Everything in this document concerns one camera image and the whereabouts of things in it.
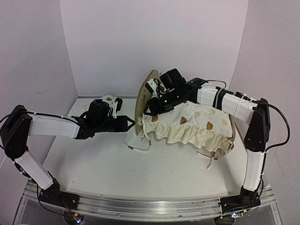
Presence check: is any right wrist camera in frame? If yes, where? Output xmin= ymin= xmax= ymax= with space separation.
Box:
xmin=145 ymin=78 xmax=165 ymax=97

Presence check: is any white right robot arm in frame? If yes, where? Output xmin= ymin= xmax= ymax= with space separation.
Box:
xmin=142 ymin=69 xmax=291 ymax=215

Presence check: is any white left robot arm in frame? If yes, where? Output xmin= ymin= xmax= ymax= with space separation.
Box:
xmin=0 ymin=98 xmax=135 ymax=209

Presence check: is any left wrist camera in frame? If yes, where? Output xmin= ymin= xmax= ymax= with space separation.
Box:
xmin=110 ymin=97 xmax=123 ymax=118

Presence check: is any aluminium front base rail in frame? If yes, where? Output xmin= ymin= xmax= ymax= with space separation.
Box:
xmin=13 ymin=182 xmax=283 ymax=225

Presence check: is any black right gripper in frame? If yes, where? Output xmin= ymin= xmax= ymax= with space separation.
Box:
xmin=143 ymin=89 xmax=182 ymax=117

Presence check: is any small bear print pillow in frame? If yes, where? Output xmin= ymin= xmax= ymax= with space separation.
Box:
xmin=81 ymin=94 xmax=119 ymax=111

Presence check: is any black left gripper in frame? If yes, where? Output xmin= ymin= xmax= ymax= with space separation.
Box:
xmin=95 ymin=115 xmax=135 ymax=133

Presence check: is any wooden pet bed frame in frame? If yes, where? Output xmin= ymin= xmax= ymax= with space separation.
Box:
xmin=135 ymin=69 xmax=235 ymax=153

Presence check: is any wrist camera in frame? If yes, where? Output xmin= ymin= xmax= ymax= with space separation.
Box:
xmin=145 ymin=78 xmax=165 ymax=97
xmin=110 ymin=97 xmax=123 ymax=118

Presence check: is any large bear print cushion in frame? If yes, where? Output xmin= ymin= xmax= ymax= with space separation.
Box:
xmin=125 ymin=99 xmax=235 ymax=167

